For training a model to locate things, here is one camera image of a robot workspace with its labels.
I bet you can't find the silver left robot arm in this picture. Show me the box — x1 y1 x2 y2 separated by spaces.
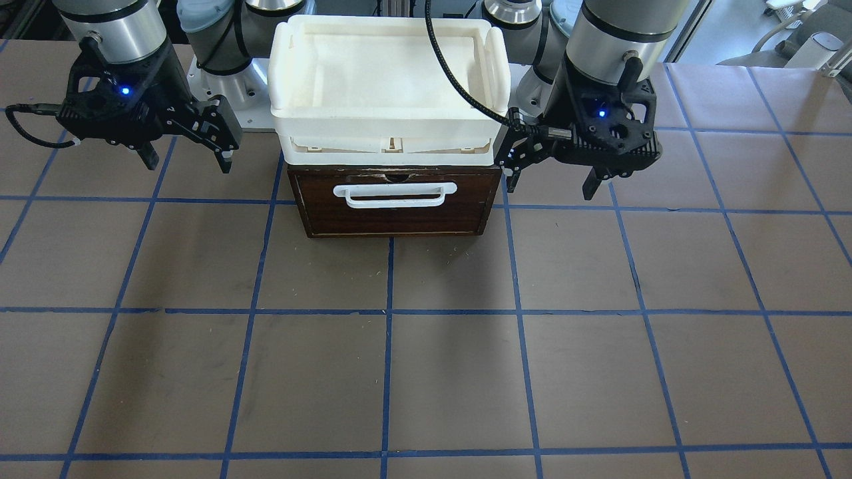
481 1 687 200

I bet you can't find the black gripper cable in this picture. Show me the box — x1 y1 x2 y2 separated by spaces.
423 0 520 127

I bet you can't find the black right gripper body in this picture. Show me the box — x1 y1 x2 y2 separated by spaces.
56 37 243 155

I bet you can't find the white plastic tray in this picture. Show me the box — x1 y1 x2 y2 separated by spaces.
268 15 501 166

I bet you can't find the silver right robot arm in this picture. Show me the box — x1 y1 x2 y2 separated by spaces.
55 1 316 173

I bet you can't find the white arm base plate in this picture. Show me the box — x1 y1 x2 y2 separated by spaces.
188 58 274 132
509 63 552 117

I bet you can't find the dark wooden cabinet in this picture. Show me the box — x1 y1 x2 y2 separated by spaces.
286 165 503 239

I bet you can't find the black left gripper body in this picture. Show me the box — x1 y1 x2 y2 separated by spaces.
494 57 662 181

